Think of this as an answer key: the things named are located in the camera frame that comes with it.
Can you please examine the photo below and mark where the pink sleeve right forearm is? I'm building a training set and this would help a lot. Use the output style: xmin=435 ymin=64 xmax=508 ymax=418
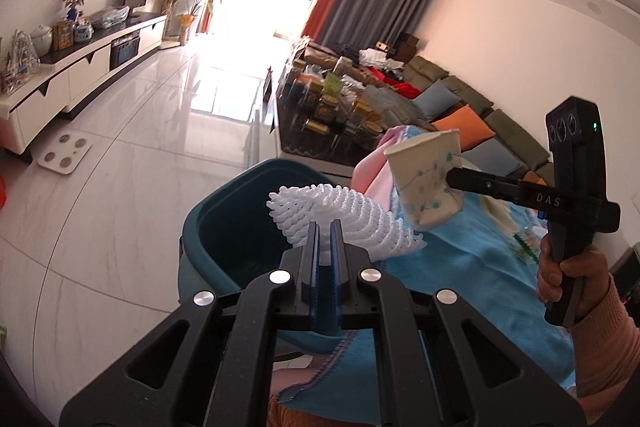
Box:
xmin=570 ymin=277 xmax=639 ymax=425

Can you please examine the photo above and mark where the orange cushion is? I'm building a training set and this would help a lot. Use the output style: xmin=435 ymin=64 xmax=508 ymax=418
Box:
xmin=433 ymin=105 xmax=496 ymax=152
xmin=522 ymin=171 xmax=546 ymax=185

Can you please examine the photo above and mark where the dark glass coffee table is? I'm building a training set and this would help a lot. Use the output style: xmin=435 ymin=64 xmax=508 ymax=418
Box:
xmin=273 ymin=57 xmax=387 ymax=168

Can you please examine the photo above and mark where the grey blue cushion far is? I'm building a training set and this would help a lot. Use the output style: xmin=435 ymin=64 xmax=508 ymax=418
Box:
xmin=412 ymin=80 xmax=461 ymax=120

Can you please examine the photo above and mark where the orange cushion near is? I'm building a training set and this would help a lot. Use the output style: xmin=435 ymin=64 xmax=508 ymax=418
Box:
xmin=522 ymin=171 xmax=546 ymax=185

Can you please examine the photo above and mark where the white tv cabinet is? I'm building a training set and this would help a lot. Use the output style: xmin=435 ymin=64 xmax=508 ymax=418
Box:
xmin=1 ymin=13 xmax=166 ymax=156

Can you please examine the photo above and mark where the person right hand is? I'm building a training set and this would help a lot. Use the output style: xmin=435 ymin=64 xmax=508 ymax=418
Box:
xmin=536 ymin=235 xmax=610 ymax=321

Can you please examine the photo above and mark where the green sectional sofa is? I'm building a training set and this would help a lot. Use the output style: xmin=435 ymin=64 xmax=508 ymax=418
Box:
xmin=349 ymin=53 xmax=557 ymax=188

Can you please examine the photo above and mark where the grey blue cushion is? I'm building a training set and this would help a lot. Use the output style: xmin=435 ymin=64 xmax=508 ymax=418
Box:
xmin=462 ymin=139 xmax=528 ymax=178
xmin=412 ymin=80 xmax=461 ymax=120

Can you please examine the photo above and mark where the orange cushion far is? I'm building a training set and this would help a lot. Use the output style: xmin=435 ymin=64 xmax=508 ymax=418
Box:
xmin=433 ymin=105 xmax=496 ymax=152

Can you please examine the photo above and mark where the white foam fruit net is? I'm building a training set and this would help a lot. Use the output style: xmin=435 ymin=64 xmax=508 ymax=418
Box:
xmin=266 ymin=183 xmax=426 ymax=262

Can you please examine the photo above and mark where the grey blue cushion near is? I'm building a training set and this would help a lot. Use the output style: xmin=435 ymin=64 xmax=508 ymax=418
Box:
xmin=462 ymin=139 xmax=528 ymax=178

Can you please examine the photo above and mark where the white bathroom scale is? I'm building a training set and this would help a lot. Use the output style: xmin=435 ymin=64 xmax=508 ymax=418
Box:
xmin=38 ymin=131 xmax=93 ymax=176

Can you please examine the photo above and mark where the teal trash bin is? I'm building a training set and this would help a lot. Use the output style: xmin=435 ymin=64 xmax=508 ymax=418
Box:
xmin=177 ymin=157 xmax=371 ymax=358

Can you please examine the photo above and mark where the white paper cup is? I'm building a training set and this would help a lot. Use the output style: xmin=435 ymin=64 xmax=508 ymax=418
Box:
xmin=384 ymin=126 xmax=464 ymax=232

